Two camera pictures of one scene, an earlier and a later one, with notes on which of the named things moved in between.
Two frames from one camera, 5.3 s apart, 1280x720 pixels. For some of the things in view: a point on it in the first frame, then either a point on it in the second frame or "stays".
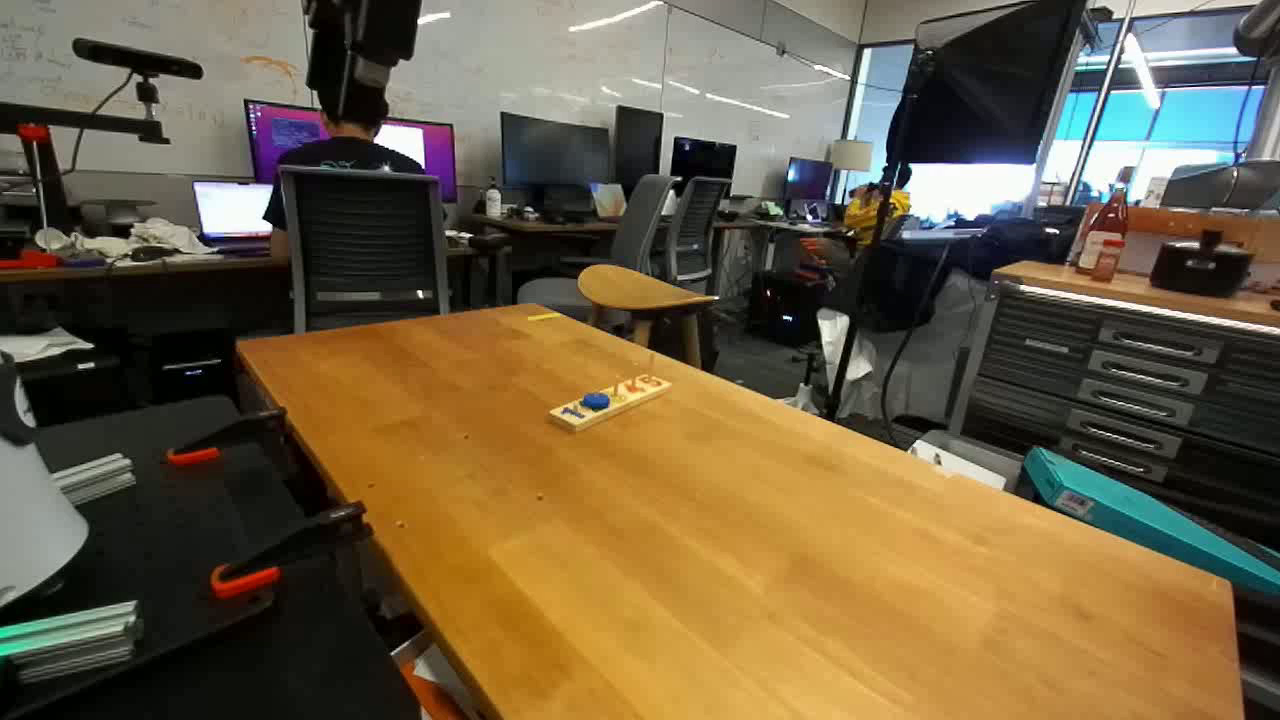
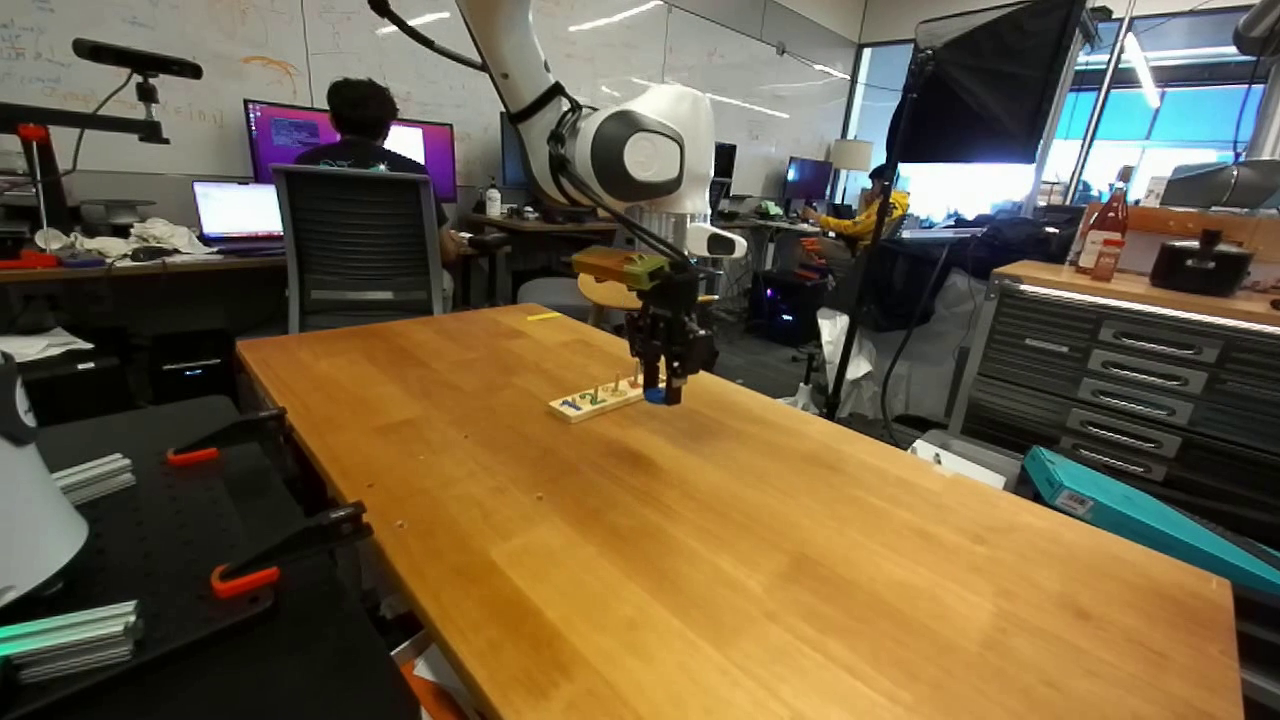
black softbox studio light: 977,89 stays
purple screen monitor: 277,125 stays
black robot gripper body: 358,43 to 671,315
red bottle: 1102,239 stays
